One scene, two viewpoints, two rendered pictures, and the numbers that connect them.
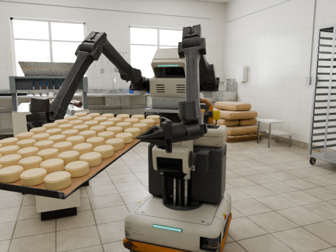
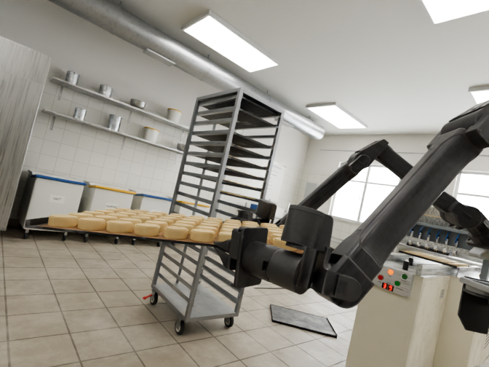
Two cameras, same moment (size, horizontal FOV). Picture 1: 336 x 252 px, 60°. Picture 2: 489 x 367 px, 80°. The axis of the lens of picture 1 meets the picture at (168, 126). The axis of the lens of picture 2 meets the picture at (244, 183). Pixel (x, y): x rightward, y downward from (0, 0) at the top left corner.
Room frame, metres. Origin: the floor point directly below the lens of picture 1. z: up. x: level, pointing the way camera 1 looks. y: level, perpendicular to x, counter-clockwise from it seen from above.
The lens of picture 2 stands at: (0.67, -0.46, 1.06)
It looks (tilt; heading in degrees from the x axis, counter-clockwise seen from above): 2 degrees up; 70
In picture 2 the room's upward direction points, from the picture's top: 13 degrees clockwise
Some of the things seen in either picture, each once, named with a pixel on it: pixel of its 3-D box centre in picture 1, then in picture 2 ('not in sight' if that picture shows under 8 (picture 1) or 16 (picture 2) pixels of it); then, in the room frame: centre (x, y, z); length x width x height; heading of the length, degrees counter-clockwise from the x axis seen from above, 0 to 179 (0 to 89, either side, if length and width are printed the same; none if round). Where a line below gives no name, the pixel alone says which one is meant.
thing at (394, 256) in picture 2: not in sight; (416, 258); (3.10, 1.40, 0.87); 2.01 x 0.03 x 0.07; 23
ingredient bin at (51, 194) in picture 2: not in sight; (49, 205); (-0.25, 3.85, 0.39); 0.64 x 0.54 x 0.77; 113
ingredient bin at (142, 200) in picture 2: not in sight; (146, 218); (0.96, 4.32, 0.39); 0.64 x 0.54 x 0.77; 110
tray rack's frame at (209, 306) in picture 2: not in sight; (215, 205); (1.33, 1.91, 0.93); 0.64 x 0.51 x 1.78; 109
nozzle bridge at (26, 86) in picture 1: (50, 93); (434, 247); (3.05, 1.22, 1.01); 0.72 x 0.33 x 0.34; 113
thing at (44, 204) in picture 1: (55, 156); (399, 322); (2.58, 1.03, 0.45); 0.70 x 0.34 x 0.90; 23
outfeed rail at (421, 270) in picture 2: (65, 104); (455, 269); (3.21, 1.13, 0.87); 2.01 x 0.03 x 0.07; 23
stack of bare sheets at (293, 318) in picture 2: not in sight; (301, 319); (2.46, 1.96, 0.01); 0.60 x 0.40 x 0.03; 157
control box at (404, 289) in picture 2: not in sight; (390, 278); (2.25, 0.89, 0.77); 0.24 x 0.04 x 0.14; 113
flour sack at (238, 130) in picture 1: (238, 129); not in sight; (5.71, -1.40, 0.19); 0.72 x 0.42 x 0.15; 115
